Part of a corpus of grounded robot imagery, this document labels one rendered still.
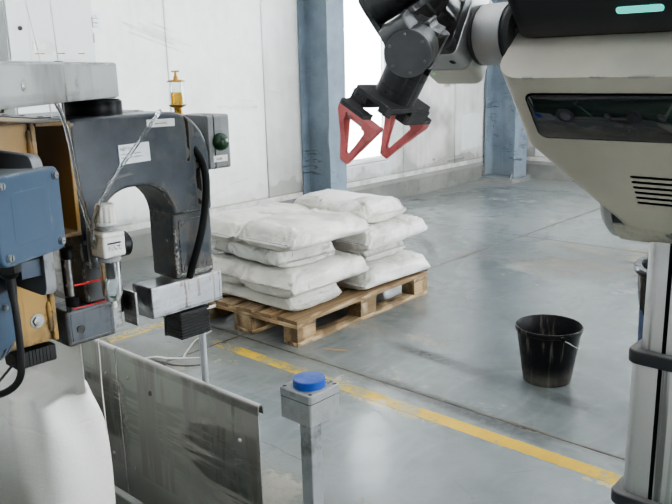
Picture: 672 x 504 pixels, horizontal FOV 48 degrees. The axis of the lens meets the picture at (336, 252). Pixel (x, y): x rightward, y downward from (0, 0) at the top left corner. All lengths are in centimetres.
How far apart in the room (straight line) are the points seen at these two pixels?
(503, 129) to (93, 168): 871
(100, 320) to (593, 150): 76
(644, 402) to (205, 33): 550
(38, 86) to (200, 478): 109
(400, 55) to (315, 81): 620
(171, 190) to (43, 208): 42
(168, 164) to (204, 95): 518
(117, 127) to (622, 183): 74
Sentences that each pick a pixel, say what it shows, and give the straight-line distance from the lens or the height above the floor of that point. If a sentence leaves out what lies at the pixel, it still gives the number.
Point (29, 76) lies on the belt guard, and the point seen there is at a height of 140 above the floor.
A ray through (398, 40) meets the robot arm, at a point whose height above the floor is 143.
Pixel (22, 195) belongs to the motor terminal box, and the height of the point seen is 128.
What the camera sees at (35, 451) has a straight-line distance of 156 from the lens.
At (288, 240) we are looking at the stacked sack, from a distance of 383.
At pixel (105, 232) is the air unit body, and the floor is 118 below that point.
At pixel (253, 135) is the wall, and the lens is 676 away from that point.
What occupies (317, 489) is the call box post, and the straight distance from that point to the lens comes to 149.
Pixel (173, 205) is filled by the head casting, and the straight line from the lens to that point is 126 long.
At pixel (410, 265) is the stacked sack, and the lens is 462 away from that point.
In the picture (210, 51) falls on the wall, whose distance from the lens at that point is 647.
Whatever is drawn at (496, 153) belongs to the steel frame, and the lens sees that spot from 978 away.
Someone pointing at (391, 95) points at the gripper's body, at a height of 136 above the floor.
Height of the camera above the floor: 140
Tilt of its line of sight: 14 degrees down
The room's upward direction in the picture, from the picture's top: 1 degrees counter-clockwise
